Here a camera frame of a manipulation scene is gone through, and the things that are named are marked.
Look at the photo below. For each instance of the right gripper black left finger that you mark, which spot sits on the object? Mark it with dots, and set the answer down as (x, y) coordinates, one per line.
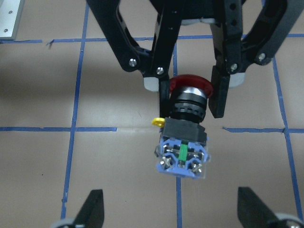
(91, 214)

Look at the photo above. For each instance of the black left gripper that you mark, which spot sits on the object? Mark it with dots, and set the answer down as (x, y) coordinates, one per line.
(142, 34)

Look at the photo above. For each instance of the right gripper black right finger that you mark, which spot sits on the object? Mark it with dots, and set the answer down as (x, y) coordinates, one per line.
(252, 212)

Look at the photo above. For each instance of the red emergency stop button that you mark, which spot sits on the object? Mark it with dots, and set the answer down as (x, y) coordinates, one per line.
(182, 149)

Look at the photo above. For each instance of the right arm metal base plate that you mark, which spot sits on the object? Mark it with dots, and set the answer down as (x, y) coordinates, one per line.
(10, 15)

